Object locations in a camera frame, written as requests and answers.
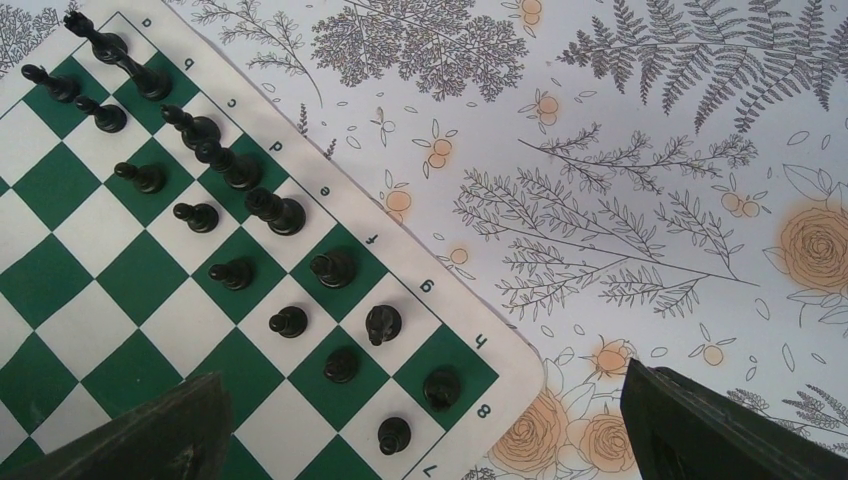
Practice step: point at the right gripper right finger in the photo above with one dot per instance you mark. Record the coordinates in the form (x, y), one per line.
(679, 429)

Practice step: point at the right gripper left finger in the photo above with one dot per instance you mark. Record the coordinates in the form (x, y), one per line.
(182, 434)

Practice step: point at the green white chess board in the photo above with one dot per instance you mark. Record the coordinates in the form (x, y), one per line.
(106, 302)

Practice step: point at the black pawn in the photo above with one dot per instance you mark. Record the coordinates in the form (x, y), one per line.
(108, 118)
(200, 218)
(60, 88)
(394, 435)
(289, 322)
(234, 275)
(341, 365)
(147, 179)

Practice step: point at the black queen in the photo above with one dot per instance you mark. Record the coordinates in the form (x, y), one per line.
(240, 172)

